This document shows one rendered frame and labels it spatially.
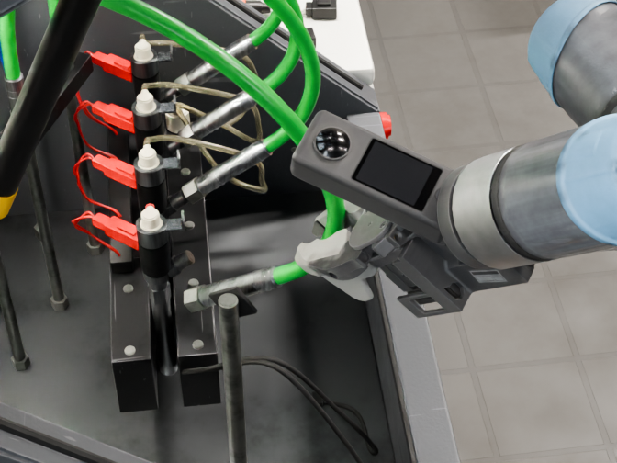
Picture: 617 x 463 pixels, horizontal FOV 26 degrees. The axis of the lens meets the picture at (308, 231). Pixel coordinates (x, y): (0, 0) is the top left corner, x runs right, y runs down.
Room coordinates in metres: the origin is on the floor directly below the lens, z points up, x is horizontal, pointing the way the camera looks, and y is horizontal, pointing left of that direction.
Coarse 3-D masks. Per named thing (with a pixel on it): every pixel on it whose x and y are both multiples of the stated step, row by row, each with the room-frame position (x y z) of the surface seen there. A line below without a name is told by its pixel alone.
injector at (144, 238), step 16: (144, 240) 0.82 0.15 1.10; (160, 240) 0.82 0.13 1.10; (144, 256) 0.82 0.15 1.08; (160, 256) 0.82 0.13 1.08; (176, 256) 0.84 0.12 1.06; (192, 256) 0.84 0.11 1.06; (144, 272) 0.82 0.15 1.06; (160, 272) 0.82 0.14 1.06; (176, 272) 0.83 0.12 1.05; (160, 288) 0.82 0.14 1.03; (160, 304) 0.82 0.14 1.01; (160, 320) 0.82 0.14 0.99; (160, 336) 0.83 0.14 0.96; (160, 352) 0.83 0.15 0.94; (160, 368) 0.83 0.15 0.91; (176, 368) 0.83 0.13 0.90
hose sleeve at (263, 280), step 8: (256, 272) 0.72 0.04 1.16; (264, 272) 0.72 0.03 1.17; (272, 272) 0.72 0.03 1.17; (224, 280) 0.73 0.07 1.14; (232, 280) 0.73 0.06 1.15; (240, 280) 0.72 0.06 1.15; (248, 280) 0.72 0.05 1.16; (256, 280) 0.72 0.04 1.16; (264, 280) 0.71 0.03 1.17; (272, 280) 0.71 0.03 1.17; (200, 288) 0.74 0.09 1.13; (208, 288) 0.73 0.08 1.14; (216, 288) 0.73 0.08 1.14; (224, 288) 0.73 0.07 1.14; (240, 288) 0.72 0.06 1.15; (248, 288) 0.72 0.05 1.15; (256, 288) 0.71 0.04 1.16; (264, 288) 0.71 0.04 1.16; (272, 288) 0.71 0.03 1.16; (200, 296) 0.73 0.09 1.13; (208, 296) 0.73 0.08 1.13; (208, 304) 0.73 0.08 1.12
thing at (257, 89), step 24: (120, 0) 0.74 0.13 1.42; (144, 24) 0.74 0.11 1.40; (168, 24) 0.74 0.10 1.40; (192, 48) 0.73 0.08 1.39; (216, 48) 0.73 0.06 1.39; (240, 72) 0.72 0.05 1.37; (264, 96) 0.71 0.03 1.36; (288, 120) 0.71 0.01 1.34; (336, 216) 0.70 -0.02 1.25; (288, 264) 0.72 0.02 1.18
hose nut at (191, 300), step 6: (192, 288) 0.74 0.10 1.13; (198, 288) 0.74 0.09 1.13; (186, 294) 0.74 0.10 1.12; (192, 294) 0.74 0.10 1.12; (186, 300) 0.73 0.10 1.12; (192, 300) 0.73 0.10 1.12; (198, 300) 0.73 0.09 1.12; (186, 306) 0.73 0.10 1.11; (192, 306) 0.73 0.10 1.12; (198, 306) 0.73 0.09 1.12; (204, 306) 0.73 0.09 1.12
